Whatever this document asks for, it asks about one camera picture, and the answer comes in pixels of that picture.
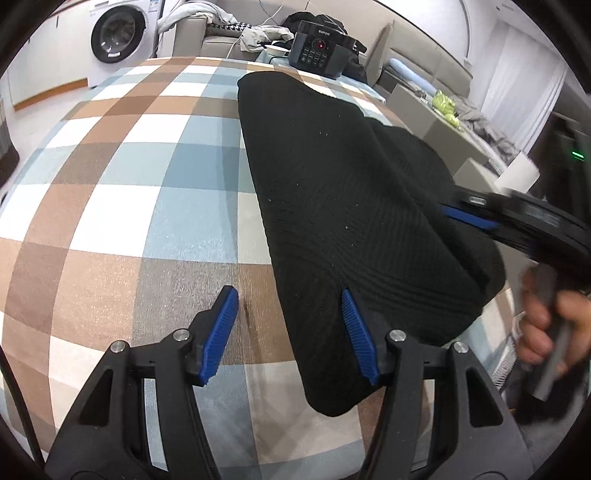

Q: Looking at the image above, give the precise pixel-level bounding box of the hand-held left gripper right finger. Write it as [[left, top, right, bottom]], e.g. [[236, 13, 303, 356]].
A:
[[341, 287, 532, 480]]

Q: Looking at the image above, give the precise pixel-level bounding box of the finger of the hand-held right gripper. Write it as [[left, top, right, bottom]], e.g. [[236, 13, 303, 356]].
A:
[[438, 203, 502, 238]]

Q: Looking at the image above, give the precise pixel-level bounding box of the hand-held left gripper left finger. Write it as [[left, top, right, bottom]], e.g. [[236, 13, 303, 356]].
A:
[[44, 285, 240, 480]]

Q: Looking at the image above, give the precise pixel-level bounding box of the black knit sweater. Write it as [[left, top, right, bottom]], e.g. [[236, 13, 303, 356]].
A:
[[237, 71, 506, 418]]

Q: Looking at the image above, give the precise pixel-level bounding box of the pile of black clothes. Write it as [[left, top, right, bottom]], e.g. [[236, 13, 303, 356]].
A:
[[281, 11, 368, 54]]

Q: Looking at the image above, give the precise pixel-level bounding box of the person's right hand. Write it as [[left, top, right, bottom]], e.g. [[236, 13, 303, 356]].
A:
[[519, 268, 591, 377]]

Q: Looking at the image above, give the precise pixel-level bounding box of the white paper roll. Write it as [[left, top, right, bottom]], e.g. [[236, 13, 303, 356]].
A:
[[494, 154, 541, 192]]

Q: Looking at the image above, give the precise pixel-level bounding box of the black appliance with green light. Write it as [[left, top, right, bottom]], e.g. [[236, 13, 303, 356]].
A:
[[545, 115, 591, 204]]

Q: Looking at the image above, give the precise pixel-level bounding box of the grey crumpled cloth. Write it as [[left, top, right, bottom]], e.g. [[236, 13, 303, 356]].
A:
[[455, 99, 518, 162]]

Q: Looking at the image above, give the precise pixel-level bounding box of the grey side cabinet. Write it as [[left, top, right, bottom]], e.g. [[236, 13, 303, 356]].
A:
[[388, 85, 504, 176]]

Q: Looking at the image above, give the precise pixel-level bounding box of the light blue pillow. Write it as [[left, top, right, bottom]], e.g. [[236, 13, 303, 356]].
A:
[[388, 58, 437, 93]]

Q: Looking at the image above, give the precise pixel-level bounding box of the checkered brown blue blanket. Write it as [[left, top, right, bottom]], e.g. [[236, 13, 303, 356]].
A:
[[0, 56, 518, 467]]

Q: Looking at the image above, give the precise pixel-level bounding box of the teal tablecloth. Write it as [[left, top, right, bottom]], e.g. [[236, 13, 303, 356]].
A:
[[256, 48, 386, 102]]

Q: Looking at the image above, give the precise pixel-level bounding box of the black electric pressure cooker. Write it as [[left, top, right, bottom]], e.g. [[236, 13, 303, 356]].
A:
[[287, 20, 362, 79]]

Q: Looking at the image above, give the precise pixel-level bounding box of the light grey garment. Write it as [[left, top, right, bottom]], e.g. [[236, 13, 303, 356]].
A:
[[240, 25, 294, 51]]

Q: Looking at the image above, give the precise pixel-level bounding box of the grey ribbed basket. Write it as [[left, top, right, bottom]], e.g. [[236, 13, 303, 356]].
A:
[[0, 95, 12, 158]]

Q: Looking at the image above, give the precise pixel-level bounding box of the beige sofa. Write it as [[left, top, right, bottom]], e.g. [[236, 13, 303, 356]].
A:
[[173, 0, 476, 102]]

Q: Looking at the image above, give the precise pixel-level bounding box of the houndstooth cushion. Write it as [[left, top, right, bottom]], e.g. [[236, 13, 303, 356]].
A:
[[205, 21, 250, 38]]

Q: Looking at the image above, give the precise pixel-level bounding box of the white washing machine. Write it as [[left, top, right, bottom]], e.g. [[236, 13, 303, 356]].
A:
[[87, 0, 167, 88]]

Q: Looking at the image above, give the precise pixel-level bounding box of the white laundry cabinet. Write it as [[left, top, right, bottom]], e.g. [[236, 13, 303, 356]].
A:
[[9, 14, 93, 112]]

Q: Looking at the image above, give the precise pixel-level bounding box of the white crumpled blanket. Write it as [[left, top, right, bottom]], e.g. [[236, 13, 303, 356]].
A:
[[157, 0, 236, 24]]

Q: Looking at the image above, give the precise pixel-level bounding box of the black cable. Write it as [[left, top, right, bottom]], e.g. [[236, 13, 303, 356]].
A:
[[0, 346, 47, 467]]

